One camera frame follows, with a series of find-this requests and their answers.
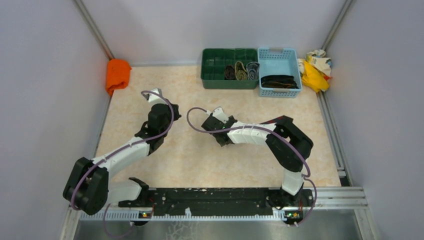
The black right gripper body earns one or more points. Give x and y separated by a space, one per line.
218 141

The red navy striped tie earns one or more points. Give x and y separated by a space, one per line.
271 121

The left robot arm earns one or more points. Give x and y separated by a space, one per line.
88 187

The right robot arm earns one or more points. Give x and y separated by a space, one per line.
289 145

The dark brown rolled tie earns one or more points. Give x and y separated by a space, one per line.
229 72

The green compartment organizer tray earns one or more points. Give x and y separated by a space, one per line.
214 61

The olive rolled tie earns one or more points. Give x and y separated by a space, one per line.
241 73

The orange folded cloth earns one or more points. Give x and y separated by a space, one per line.
117 75

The grey rolled tie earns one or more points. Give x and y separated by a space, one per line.
252 69

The black tie in basket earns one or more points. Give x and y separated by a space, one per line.
279 81

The light blue plastic basket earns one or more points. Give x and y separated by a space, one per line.
278 62

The yellow crumpled cloth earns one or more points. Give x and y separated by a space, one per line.
313 79

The white patterned crumpled cloth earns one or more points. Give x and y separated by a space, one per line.
316 58

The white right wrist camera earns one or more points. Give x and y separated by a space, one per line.
219 114

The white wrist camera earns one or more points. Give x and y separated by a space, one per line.
219 114
156 98

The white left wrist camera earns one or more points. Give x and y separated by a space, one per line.
156 98

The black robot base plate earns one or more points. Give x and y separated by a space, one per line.
218 202

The white slotted cable duct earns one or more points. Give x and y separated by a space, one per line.
143 216

